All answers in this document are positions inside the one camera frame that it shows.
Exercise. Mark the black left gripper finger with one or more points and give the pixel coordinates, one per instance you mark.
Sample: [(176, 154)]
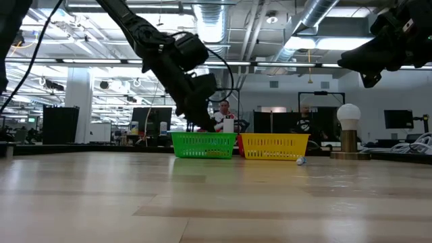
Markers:
[(200, 118)]

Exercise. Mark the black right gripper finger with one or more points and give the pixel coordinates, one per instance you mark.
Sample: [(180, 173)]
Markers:
[(356, 60), (369, 80)]

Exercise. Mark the black background robot arm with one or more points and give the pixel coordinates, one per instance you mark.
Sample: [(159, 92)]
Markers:
[(243, 125)]

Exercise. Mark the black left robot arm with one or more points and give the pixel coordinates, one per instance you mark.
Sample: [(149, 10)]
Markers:
[(141, 30)]

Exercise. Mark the person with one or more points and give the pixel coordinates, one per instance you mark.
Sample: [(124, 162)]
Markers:
[(222, 111), (305, 125)]

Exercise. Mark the green plastic basket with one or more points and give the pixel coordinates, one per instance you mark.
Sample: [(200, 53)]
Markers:
[(202, 145)]

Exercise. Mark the white jug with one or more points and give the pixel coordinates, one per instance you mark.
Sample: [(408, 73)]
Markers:
[(228, 125)]

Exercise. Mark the wipes canister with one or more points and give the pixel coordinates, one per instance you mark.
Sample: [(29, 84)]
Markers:
[(163, 128), (134, 128)]

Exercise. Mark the white globe lamp brass base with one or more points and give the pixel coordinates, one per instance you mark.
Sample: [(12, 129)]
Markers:
[(348, 116)]

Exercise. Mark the black computer monitor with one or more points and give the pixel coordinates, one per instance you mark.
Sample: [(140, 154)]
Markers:
[(152, 119), (398, 119)]

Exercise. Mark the red plastic basket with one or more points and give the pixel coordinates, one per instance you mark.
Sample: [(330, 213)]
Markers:
[(240, 145)]

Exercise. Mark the long light bar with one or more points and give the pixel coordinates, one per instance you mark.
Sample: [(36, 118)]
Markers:
[(287, 64)]

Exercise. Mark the black partition panel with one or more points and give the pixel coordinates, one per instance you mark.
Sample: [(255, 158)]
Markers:
[(276, 123)]

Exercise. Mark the yellow plastic basket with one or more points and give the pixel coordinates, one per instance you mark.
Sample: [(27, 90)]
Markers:
[(273, 146)]

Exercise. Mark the black cabinet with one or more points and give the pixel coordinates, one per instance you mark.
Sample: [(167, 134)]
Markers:
[(60, 125)]

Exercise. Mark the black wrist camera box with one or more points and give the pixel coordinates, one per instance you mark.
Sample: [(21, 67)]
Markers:
[(206, 84)]

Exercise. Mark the silver ventilation duct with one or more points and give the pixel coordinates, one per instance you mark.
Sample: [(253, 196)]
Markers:
[(317, 13), (212, 20)]

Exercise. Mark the black hanging camera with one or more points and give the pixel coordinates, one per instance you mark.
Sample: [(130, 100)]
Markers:
[(19, 40)]

